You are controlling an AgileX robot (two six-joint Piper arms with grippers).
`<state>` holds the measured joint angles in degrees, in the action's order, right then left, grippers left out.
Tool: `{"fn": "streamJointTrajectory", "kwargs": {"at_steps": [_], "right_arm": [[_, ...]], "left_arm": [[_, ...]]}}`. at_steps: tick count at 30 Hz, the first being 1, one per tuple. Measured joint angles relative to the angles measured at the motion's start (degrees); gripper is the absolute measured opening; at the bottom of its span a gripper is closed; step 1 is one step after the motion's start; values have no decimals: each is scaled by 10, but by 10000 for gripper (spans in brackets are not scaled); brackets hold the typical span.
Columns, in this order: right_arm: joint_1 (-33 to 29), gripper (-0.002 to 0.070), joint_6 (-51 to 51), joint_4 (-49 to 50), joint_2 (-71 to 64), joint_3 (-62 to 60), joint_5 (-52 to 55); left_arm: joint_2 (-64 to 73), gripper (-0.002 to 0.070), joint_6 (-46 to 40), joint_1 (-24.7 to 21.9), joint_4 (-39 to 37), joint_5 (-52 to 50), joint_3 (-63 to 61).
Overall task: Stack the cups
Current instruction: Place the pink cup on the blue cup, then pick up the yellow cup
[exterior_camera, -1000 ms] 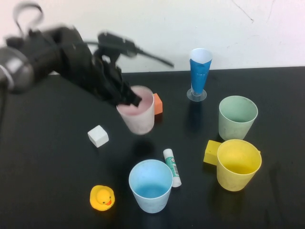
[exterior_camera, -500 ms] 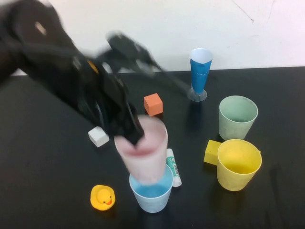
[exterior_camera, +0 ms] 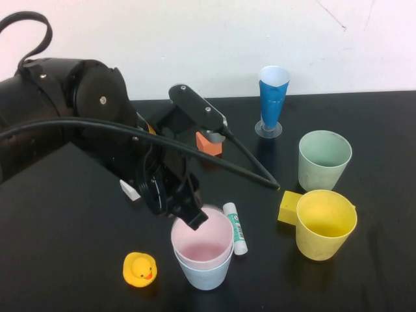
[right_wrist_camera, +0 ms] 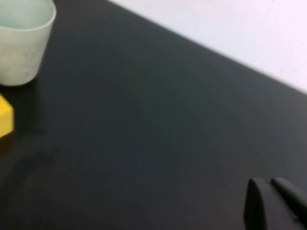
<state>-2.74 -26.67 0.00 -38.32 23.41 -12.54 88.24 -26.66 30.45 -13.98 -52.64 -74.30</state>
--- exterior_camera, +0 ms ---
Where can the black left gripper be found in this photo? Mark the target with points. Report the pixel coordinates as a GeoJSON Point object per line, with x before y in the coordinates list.
{"type": "Point", "coordinates": [177, 182]}

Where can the pink plastic cup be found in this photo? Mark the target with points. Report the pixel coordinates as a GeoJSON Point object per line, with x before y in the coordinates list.
{"type": "Point", "coordinates": [208, 234]}

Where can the yellow plastic cup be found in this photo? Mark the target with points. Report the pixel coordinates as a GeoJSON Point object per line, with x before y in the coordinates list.
{"type": "Point", "coordinates": [317, 243]}

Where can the green plastic cup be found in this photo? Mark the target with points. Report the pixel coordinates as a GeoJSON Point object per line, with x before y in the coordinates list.
{"type": "Point", "coordinates": [315, 177]}

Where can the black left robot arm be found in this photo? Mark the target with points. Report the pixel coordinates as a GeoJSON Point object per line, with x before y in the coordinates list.
{"type": "Point", "coordinates": [91, 94]}

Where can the white green glue stick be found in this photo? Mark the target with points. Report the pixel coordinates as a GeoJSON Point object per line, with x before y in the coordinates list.
{"type": "Point", "coordinates": [238, 230]}

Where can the white foam cube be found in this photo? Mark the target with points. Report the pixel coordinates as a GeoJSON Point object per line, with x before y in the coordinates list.
{"type": "Point", "coordinates": [130, 191]}

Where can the light blue plastic cup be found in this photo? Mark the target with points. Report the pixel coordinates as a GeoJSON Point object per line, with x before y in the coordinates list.
{"type": "Point", "coordinates": [204, 278]}

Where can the yellow rubber duck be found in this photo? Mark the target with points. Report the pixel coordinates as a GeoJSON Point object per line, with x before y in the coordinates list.
{"type": "Point", "coordinates": [139, 269]}

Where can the orange foam cube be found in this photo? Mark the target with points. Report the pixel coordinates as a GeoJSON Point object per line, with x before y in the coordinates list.
{"type": "Point", "coordinates": [209, 148]}

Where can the blue paper cone clear stand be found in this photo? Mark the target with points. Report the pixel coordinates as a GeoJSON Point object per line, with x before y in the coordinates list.
{"type": "Point", "coordinates": [270, 100]}

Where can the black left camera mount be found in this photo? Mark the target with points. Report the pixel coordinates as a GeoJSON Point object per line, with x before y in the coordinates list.
{"type": "Point", "coordinates": [174, 120]}

